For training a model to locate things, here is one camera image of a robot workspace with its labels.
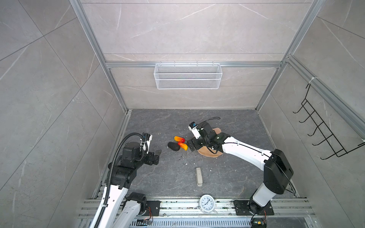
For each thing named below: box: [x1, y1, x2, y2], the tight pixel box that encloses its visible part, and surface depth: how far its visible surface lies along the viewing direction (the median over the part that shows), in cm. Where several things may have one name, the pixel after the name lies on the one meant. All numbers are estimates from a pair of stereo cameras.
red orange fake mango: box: [173, 135, 186, 143], surface depth 101 cm
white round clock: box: [199, 194, 215, 214], surface depth 73 cm
